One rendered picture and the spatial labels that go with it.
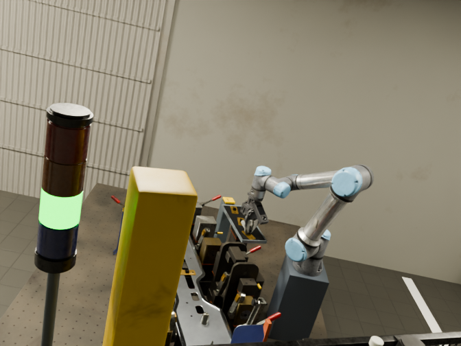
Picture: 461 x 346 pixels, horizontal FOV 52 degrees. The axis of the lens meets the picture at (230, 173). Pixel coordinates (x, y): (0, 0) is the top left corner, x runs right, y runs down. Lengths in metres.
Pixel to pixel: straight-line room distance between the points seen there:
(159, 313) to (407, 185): 4.06
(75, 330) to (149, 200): 1.70
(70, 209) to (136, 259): 0.14
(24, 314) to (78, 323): 0.25
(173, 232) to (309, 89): 3.55
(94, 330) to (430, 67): 3.43
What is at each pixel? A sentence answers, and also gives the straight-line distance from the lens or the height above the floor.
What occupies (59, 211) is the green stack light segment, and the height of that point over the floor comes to 1.91.
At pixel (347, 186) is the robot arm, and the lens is 1.99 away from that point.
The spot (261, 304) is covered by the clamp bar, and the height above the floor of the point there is 1.21.
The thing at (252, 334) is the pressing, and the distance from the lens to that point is 1.61.
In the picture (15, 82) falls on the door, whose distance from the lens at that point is 4.58.
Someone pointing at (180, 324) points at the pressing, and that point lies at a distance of 2.03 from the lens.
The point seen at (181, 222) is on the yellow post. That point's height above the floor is 1.95.
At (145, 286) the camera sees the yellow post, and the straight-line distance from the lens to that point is 0.84.
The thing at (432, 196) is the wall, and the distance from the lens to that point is 4.91.
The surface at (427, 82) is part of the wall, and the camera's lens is 4.51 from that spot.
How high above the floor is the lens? 2.32
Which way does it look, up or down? 22 degrees down
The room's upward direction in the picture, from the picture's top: 14 degrees clockwise
